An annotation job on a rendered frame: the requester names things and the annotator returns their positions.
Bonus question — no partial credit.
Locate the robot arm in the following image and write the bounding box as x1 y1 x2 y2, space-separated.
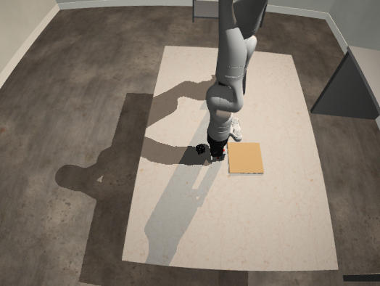
206 0 268 132

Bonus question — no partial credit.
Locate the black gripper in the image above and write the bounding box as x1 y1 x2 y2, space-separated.
207 118 242 160

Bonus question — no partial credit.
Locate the tan square mat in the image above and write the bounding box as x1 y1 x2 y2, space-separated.
227 142 264 173

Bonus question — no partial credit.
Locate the black die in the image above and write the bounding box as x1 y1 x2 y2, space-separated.
196 144 205 155

